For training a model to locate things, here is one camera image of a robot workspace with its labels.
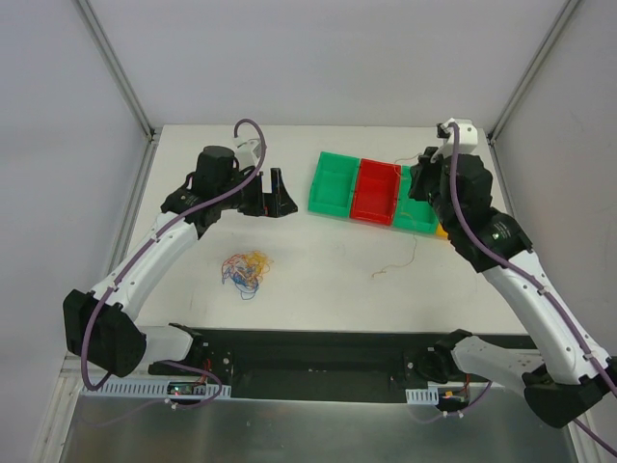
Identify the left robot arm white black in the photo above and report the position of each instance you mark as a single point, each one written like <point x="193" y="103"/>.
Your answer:
<point x="100" y="324"/>

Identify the red plastic bin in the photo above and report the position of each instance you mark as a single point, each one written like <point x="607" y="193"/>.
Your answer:
<point x="376" y="192"/>

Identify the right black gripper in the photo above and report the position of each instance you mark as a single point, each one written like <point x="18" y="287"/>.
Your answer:
<point x="421" y="176"/>

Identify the right aluminium frame post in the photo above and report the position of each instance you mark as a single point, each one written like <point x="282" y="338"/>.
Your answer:
<point x="542" y="53"/>

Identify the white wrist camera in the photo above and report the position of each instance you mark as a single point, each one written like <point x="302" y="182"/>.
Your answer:
<point x="468" y="137"/>
<point x="247" y="151"/>

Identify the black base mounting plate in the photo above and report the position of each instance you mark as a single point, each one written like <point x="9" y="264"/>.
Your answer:
<point x="315" y="366"/>

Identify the white cable duct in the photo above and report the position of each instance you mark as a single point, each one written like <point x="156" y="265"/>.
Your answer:
<point x="139" y="388"/>
<point x="428" y="396"/>

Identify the right green plastic bin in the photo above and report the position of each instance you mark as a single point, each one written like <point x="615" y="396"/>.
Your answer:
<point x="411" y="215"/>

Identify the right white cable duct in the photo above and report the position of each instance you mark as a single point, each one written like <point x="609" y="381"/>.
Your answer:
<point x="428" y="396"/>

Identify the left green plastic bin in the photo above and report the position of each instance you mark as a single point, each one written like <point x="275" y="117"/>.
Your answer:
<point x="333" y="185"/>

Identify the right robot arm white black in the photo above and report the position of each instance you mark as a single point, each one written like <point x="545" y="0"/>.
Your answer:
<point x="572" y="372"/>

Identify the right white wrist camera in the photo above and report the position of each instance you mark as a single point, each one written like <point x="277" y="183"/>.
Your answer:
<point x="468" y="137"/>

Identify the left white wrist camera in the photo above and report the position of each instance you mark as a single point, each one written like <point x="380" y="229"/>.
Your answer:
<point x="247" y="151"/>

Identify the left white cable duct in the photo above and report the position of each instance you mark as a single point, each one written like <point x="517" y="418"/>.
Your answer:
<point x="139" y="388"/>

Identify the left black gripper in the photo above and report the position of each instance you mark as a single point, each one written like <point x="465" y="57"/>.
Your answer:
<point x="263" y="194"/>

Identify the left aluminium frame post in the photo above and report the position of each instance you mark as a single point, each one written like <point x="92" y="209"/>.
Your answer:
<point x="113" y="64"/>

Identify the aluminium frame post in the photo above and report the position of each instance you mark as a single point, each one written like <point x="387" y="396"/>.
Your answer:
<point x="113" y="64"/>
<point x="542" y="53"/>

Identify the green plastic bin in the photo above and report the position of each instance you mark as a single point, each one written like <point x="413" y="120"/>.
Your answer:
<point x="333" y="185"/>
<point x="411" y="215"/>

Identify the yellow plastic bin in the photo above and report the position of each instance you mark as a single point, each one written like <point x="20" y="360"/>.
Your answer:
<point x="440" y="232"/>

